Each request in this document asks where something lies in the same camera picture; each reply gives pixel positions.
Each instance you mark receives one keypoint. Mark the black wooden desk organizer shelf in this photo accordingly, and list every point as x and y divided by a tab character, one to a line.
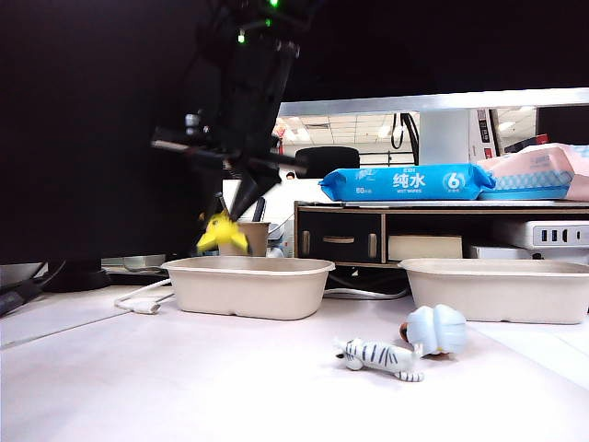
338	239

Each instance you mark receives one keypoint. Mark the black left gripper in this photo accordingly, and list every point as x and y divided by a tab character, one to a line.
221	147

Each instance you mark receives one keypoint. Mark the black office chair back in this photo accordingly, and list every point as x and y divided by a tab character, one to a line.
331	161

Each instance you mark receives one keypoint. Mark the large black computer monitor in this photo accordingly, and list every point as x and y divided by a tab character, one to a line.
92	138

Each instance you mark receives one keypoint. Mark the dark grey flat device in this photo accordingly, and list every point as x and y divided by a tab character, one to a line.
16	299

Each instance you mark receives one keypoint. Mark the flat white box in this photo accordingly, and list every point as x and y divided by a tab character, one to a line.
501	252

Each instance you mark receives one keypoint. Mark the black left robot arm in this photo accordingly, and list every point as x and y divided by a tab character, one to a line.
257	92

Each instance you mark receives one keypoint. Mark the silver-tipped dark pen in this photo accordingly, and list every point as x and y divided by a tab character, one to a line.
221	202

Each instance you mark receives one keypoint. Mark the white striped tiger doll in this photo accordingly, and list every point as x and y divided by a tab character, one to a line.
377	357

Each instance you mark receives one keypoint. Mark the pink tissue pack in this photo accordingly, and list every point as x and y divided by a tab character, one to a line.
538	166

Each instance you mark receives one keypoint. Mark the yellow black-eared doll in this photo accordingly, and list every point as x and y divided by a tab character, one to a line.
221	232

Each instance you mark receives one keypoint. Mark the white printed poster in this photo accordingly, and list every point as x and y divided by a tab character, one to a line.
483	133

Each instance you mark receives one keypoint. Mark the distant dark-haired person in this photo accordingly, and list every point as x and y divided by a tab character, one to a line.
291	175

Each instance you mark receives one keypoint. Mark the pale blue round doll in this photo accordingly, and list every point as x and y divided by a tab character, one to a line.
437	329

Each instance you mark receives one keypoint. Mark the beige pulp paper box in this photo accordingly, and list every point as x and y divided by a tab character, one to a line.
497	294
248	290

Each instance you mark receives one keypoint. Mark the blue wet wipes pack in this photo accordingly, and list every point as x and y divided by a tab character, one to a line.
405	182

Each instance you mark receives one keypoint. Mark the white USB hub dock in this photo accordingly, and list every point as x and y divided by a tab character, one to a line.
561	235

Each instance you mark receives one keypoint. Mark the black pen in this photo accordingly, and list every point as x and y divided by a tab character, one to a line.
260	209

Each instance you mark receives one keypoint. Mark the brown paper cup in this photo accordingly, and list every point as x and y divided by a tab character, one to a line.
255	239

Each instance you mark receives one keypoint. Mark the beige cardboard box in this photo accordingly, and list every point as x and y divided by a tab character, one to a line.
423	247

